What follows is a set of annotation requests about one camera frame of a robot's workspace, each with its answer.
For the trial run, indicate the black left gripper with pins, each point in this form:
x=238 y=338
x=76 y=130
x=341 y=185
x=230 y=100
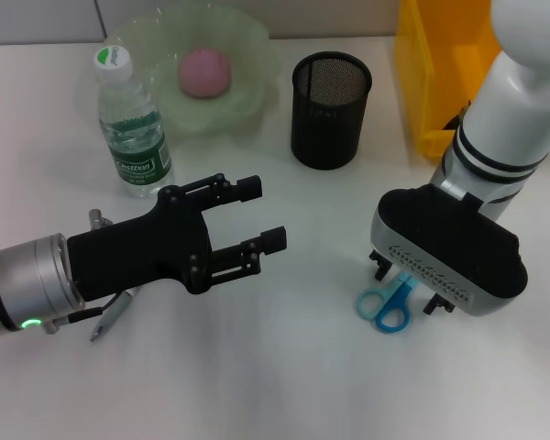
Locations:
x=137 y=252

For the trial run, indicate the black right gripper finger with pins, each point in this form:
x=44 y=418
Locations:
x=382 y=268
x=442 y=304

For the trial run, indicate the blue scissors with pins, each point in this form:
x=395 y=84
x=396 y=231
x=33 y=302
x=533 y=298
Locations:
x=392 y=318

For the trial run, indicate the clear green-label water bottle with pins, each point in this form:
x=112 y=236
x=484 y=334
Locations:
x=137 y=156

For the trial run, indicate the pink peach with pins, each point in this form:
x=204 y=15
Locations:
x=205 y=73

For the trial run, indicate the black mesh pen cup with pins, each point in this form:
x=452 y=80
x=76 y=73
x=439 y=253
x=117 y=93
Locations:
x=327 y=128

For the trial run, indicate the translucent green fruit bowl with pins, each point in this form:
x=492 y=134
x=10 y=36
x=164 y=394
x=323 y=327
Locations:
x=252 y=59

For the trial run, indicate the silver ballpoint pen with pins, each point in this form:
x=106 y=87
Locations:
x=112 y=316

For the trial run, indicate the yellow plastic bin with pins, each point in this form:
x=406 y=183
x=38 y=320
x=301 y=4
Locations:
x=421 y=69

